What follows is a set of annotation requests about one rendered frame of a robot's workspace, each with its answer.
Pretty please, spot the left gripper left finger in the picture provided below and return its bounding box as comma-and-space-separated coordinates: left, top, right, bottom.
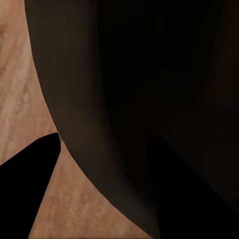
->
0, 132, 61, 239

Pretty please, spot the cauldron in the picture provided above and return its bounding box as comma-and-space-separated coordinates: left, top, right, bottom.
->
25, 0, 239, 239

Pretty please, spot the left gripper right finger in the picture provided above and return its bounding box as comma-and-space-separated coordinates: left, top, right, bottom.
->
145, 132, 239, 239

